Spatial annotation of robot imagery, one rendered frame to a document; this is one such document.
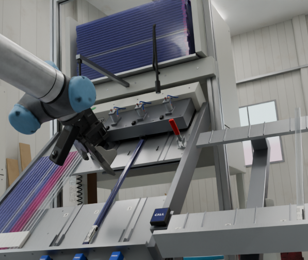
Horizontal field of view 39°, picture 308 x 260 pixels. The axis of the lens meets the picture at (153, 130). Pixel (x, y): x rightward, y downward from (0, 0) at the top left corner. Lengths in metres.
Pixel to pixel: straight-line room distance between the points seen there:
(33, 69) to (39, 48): 7.57
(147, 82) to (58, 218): 0.66
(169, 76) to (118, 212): 0.64
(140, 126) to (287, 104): 9.87
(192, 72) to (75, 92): 0.78
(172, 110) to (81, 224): 0.51
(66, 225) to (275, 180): 9.90
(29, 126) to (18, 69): 0.20
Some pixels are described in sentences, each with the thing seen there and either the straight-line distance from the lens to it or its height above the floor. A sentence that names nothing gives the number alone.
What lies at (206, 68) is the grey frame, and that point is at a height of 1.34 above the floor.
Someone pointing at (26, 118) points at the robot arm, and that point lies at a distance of 1.01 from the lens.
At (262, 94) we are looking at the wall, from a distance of 11.51.
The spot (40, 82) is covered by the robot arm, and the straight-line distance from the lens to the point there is 0.89.
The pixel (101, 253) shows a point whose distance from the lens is 1.13.
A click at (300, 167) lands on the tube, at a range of 1.01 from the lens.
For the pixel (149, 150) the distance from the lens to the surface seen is 1.44.
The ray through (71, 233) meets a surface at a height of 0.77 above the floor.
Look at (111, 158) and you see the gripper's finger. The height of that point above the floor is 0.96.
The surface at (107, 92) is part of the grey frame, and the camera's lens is 1.78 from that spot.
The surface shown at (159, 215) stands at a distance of 1.06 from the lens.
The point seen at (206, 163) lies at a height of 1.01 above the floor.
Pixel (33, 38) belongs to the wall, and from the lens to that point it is 8.41.
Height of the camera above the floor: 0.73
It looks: 15 degrees up
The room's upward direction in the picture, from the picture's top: 4 degrees counter-clockwise
